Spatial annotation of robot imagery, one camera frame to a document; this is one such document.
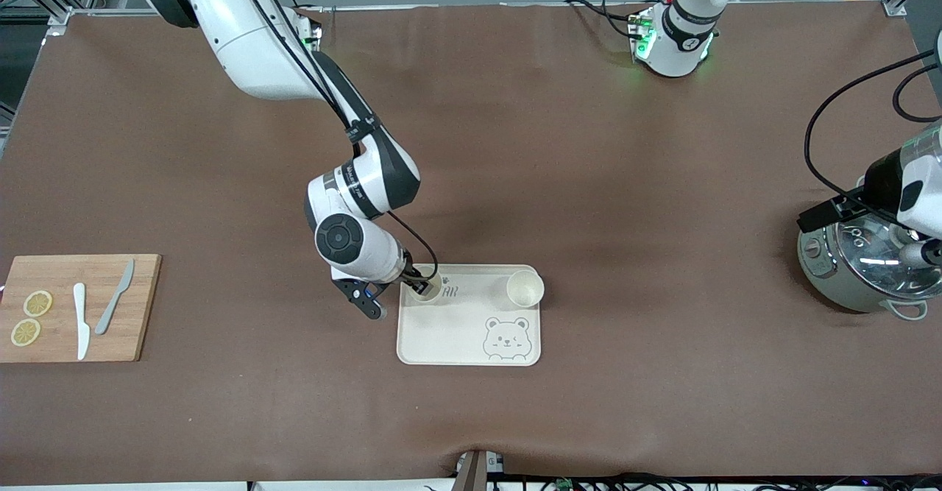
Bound glass pot lid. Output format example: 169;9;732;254
834;215;942;302

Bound wooden cutting board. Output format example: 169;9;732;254
0;254;163;364

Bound brown table mat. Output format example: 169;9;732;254
0;1;942;486

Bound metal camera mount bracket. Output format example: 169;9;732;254
455;448;507;491

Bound white bear print tray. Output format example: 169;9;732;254
397;264;542;367

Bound white plastic knife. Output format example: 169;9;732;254
72;283;91;361

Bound green electric cooking pot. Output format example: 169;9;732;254
797;215;942;321

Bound white plastic cup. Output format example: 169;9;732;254
506;269;546;310
407;274;445;305

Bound black left arm base cable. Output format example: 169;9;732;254
602;4;640;39
564;0;637;21

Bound grey plastic knife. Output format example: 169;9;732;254
93;258;136;336

